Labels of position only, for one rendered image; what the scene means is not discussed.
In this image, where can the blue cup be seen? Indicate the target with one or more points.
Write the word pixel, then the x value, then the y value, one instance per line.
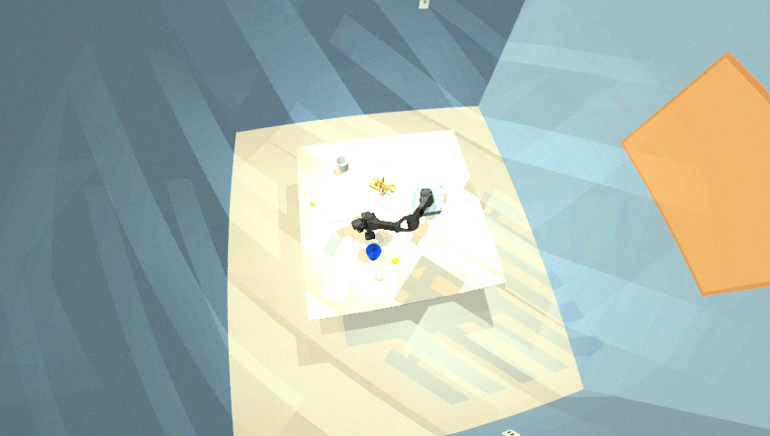
pixel 373 251

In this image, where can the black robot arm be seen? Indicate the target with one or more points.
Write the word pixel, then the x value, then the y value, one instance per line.
pixel 371 223

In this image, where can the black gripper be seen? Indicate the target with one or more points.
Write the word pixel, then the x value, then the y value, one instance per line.
pixel 370 235

